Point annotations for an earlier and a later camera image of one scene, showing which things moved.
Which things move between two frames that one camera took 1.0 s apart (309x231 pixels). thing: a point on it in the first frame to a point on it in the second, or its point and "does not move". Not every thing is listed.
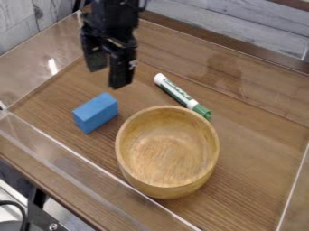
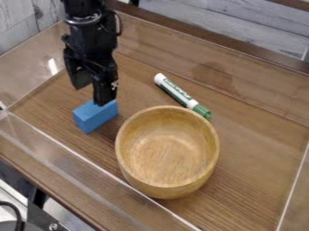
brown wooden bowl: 166,151 does not move
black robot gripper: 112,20 to 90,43
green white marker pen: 181,96 does not move
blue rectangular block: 97,112 does not move
